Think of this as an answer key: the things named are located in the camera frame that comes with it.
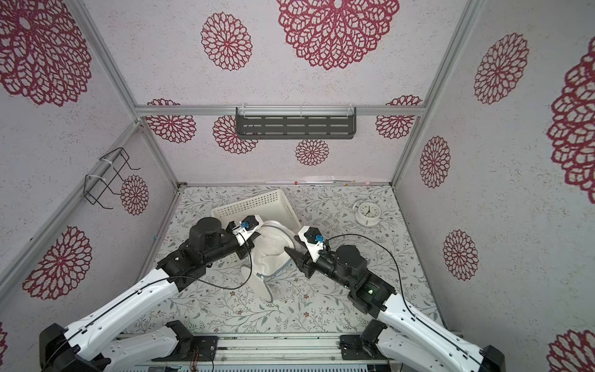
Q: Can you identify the white perforated plastic basket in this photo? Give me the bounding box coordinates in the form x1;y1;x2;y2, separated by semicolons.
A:
212;189;302;233

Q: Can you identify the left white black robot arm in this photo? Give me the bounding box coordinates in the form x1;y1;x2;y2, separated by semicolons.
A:
39;215;263;371

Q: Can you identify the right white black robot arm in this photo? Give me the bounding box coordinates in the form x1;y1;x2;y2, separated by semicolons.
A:
285;245;506;371

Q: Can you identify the white round alarm clock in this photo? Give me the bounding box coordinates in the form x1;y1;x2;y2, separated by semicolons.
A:
353;201;382;227

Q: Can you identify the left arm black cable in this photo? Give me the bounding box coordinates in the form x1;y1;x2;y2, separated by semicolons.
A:
176;232;254;291

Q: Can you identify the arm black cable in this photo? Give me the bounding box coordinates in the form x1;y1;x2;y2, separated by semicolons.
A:
322;232;489;372
176;232;254;291

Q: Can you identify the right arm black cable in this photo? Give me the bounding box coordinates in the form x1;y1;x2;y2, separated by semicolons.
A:
322;232;489;372

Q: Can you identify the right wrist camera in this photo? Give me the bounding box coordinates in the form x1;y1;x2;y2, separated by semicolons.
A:
297;226;326;262

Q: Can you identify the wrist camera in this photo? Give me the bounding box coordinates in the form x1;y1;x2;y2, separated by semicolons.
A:
232;215;263;246
297;226;326;262

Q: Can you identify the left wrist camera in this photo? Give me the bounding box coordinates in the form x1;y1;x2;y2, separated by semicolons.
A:
232;215;263;246

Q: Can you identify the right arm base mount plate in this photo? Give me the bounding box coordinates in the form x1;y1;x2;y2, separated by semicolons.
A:
339;335;386;361

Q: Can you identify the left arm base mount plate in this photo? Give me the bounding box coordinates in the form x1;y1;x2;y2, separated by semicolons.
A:
152;336;219;362

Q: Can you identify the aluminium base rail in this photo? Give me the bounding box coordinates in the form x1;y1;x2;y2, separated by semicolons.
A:
106;332;419;368

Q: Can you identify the dark grey wall shelf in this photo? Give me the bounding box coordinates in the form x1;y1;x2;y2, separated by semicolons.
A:
235;107;356;140

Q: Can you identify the black wire wall rack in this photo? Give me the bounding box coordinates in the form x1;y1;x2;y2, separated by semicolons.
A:
82;147;139;210

